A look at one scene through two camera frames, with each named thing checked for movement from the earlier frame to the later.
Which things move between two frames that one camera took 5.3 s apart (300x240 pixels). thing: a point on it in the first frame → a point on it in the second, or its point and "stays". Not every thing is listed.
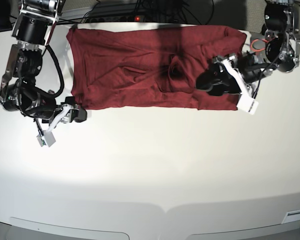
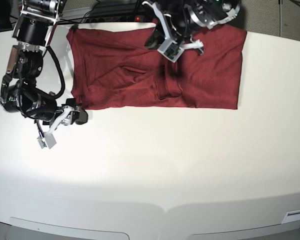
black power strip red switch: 115,18 stays
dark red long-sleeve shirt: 148,67 stays
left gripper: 33,102 stays
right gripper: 245,68 → 175,43
